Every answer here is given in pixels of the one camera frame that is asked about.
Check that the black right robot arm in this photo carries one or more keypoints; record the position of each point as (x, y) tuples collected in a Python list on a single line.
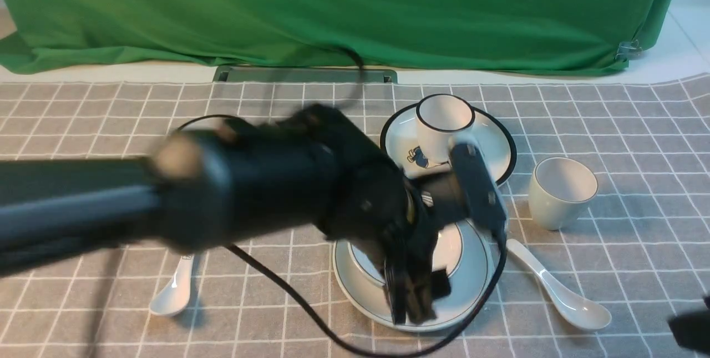
[(690, 329)]

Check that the black-rimmed cartoon plate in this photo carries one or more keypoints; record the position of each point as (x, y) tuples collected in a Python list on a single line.
[(399, 140)]

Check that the green backdrop cloth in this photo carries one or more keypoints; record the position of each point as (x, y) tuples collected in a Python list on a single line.
[(542, 37)]

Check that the plain white spoon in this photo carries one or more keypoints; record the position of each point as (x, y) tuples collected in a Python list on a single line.
[(577, 310)]

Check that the grey-rimmed white bowl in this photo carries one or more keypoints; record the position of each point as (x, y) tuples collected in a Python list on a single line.
[(447, 255)]

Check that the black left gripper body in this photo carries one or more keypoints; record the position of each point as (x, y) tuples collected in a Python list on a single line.
[(427, 204)]

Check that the black-rimmed white cup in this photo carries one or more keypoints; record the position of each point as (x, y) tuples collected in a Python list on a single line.
[(438, 118)]

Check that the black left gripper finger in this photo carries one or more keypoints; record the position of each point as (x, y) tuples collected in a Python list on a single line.
[(423, 289), (395, 281)]

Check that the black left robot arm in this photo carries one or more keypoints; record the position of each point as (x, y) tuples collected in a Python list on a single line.
[(204, 188)]

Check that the black-rimmed white bowl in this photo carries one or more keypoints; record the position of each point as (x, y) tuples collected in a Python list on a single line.
[(209, 122)]

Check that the plain white cup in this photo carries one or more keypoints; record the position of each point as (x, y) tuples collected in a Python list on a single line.
[(560, 189)]

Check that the grey-rimmed white plate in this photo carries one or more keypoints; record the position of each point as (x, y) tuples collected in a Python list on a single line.
[(468, 284)]

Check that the grey checked tablecloth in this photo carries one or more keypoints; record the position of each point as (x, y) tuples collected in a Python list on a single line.
[(640, 247)]

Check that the white spoon with characters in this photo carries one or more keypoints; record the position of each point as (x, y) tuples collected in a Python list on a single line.
[(175, 295)]

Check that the metal binder clip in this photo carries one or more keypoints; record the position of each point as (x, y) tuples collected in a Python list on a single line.
[(630, 50)]

